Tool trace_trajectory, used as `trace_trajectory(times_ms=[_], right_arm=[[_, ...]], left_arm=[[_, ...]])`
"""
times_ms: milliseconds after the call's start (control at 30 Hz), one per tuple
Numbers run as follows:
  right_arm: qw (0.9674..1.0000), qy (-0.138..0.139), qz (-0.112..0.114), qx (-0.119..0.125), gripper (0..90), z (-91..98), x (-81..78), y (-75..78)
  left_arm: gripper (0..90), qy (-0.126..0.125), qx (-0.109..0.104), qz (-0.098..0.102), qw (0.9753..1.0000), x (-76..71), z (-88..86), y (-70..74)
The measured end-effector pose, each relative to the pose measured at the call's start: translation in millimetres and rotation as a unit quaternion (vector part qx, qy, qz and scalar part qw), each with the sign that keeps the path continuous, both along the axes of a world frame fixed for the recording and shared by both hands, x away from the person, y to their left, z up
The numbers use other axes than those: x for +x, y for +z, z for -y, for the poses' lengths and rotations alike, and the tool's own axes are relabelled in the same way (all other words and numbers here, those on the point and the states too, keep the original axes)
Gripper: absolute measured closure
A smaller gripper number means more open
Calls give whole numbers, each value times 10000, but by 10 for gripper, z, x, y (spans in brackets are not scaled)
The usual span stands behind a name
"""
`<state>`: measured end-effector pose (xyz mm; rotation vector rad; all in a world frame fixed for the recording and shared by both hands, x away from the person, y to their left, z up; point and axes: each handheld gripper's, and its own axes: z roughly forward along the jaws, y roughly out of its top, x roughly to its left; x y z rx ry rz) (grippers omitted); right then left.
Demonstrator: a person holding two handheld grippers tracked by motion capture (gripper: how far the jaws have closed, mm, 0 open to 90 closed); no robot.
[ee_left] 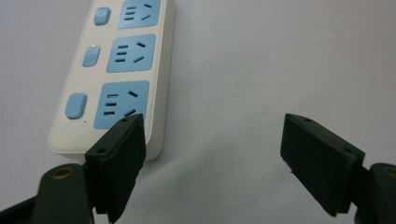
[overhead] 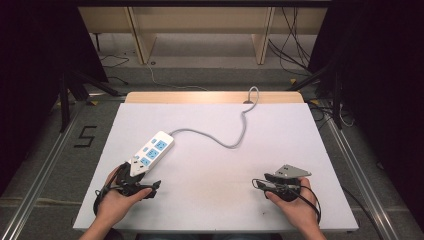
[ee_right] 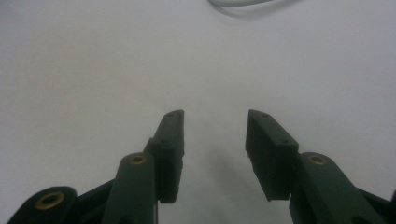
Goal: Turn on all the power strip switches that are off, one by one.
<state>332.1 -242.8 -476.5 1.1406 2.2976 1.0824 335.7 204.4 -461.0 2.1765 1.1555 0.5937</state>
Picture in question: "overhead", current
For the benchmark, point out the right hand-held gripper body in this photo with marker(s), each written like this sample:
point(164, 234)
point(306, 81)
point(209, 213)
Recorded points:
point(286, 181)

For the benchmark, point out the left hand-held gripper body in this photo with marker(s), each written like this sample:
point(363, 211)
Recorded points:
point(128, 181)

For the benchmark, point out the white power strip blue sockets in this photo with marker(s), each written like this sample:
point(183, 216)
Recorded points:
point(154, 150)

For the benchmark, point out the person's left hand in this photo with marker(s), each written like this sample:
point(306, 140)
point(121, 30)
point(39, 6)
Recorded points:
point(115, 203)

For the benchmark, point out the person's right hand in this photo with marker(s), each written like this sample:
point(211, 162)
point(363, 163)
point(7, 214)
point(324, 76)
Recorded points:
point(300, 210)

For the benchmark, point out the black metal stand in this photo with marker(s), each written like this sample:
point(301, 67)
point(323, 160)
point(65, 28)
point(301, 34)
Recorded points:
point(336, 96)
point(66, 100)

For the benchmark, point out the black curtain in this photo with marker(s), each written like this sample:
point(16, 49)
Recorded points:
point(383, 83)
point(33, 66)

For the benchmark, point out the light wooden shelf unit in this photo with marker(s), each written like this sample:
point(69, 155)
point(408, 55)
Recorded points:
point(200, 23)

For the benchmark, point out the aluminium floor rail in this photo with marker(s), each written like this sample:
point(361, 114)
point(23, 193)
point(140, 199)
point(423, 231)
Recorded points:
point(36, 180)
point(363, 180)

